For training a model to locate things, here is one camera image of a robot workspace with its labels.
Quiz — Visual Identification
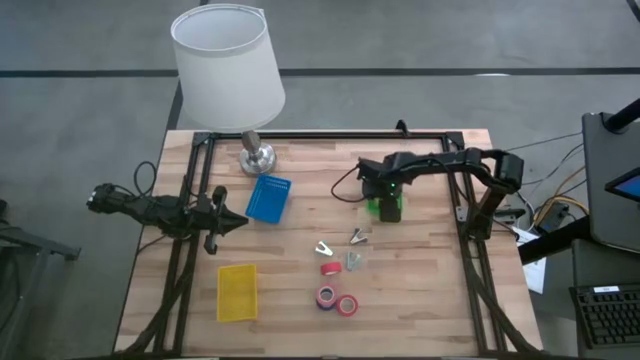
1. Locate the grey metal stand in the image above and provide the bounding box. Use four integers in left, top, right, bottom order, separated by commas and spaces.
0, 199, 81, 360

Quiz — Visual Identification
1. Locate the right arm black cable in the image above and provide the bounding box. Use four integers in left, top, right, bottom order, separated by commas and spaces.
330, 166, 362, 204

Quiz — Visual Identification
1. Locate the silver lamp with white shade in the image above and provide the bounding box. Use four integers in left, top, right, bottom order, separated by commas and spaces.
169, 2, 287, 177

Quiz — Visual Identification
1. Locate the blue plastic basket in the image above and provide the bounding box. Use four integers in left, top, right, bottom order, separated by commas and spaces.
244, 173, 293, 225

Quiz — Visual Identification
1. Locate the yellow plastic basket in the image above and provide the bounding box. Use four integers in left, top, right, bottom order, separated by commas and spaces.
216, 263, 259, 323

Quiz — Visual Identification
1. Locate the white paper sheet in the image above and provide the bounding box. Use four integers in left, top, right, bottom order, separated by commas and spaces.
510, 225, 549, 295

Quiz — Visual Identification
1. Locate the black pole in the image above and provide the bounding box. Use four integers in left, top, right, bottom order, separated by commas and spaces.
602, 97, 640, 135

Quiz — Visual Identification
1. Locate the black cart bar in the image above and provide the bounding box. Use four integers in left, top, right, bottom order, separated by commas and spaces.
517, 214, 594, 266

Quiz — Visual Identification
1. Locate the grey desk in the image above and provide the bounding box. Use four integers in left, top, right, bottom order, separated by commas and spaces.
569, 238, 640, 360

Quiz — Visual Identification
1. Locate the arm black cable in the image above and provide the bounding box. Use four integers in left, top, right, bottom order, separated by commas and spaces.
330, 166, 362, 204
132, 160, 159, 199

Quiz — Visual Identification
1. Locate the green plastic basket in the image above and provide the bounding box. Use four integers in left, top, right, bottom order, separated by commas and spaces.
366, 194, 404, 217

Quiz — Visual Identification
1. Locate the tablet with blue screen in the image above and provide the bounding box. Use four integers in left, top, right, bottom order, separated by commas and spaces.
603, 166, 640, 204

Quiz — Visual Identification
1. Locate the black keyboard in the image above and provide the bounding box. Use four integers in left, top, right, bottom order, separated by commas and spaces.
568, 283, 640, 350

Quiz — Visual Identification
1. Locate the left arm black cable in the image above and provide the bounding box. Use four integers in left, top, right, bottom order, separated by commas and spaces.
132, 160, 159, 199

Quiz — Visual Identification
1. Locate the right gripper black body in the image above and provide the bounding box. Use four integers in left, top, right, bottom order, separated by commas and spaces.
363, 178, 404, 224

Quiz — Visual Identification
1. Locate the black metal table frame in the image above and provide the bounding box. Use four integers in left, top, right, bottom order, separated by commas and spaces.
117, 130, 544, 359

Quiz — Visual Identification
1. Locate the grey equipment cart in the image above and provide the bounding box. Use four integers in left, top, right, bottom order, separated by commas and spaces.
581, 110, 640, 255

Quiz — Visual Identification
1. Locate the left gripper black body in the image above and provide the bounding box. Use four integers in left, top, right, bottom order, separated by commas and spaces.
197, 187, 229, 255

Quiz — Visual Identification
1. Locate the pink tape roll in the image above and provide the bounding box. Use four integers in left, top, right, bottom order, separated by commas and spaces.
315, 284, 338, 309

